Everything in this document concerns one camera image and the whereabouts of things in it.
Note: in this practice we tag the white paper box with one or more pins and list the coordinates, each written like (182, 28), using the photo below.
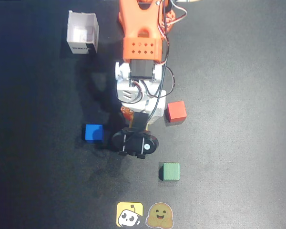
(82, 33)

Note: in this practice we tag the yellow robot sticker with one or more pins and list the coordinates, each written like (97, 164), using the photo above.
(129, 214)

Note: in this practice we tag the black table mat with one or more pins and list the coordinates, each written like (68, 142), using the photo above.
(228, 143)

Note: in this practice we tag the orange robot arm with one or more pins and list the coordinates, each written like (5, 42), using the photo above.
(143, 50)

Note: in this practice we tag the red wooden cube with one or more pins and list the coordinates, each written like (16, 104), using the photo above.
(176, 111)

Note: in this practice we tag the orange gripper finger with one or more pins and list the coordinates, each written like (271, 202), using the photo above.
(128, 114)

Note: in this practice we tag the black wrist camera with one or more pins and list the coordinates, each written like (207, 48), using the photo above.
(133, 140)

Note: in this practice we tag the hugging face emoji sticker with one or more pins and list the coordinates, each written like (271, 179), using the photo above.
(159, 214)

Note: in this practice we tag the green wooden cube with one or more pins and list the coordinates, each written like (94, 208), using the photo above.
(171, 171)

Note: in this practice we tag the blue wooden cube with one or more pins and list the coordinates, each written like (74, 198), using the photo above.
(94, 133)

